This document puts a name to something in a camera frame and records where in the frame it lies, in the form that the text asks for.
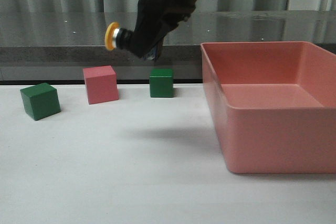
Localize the green wooden cube right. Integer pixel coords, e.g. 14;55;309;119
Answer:
149;69;174;98

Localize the small green wooden cube left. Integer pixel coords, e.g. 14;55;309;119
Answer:
20;83;61;121

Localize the pink wooden cube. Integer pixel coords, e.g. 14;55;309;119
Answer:
83;66;119;104

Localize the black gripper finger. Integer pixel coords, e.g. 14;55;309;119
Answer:
130;0;166;58
151;13;191;61

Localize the pink plastic bin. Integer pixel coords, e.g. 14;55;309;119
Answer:
201;41;335;173

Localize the grey stone counter ledge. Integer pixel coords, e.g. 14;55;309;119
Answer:
1;10;335;67

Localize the yellow push button switch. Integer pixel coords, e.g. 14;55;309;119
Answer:
104;22;162;61

